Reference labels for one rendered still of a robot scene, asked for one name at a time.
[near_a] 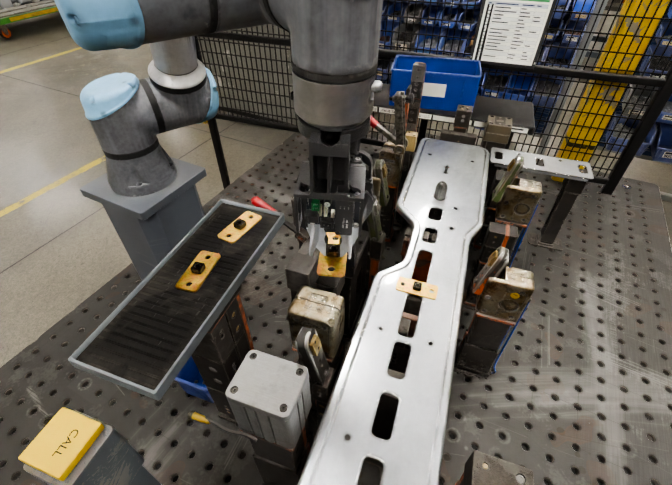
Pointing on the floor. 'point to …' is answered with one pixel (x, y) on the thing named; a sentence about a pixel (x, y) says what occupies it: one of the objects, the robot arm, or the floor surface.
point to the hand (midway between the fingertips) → (333, 244)
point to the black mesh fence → (482, 71)
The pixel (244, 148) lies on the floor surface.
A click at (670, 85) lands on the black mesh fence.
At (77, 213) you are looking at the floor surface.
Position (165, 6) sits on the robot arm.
